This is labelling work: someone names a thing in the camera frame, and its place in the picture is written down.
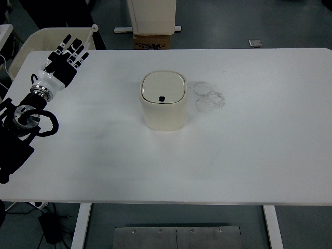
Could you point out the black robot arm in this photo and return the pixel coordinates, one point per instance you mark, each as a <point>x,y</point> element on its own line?
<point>21,123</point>

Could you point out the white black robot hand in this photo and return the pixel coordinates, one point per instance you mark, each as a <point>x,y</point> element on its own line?
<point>59,69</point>

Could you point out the right white table leg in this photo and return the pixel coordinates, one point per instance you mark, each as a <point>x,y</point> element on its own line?
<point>274,235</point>

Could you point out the white table leg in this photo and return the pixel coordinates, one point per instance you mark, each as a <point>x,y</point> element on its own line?
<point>81,226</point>
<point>274,235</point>

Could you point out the cardboard box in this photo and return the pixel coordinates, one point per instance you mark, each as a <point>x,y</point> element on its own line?
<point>151,42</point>

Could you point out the grey floor outlet cover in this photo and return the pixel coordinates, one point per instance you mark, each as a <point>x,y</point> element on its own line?
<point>255,43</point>

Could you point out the white cabinet on box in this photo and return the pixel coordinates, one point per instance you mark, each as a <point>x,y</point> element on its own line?
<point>152,17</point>

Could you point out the cream push-lid trash can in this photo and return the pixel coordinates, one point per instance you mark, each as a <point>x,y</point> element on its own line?
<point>163,96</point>

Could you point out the black power adapter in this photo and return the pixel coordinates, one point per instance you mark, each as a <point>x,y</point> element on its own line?
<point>51,228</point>

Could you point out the left white table leg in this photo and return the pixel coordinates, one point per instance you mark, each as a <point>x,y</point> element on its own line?
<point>81,226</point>

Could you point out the metal base bar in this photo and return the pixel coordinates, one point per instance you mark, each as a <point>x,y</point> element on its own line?
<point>129,29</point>

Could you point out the metal floor plate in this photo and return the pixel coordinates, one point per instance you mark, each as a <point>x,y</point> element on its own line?
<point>178,237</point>

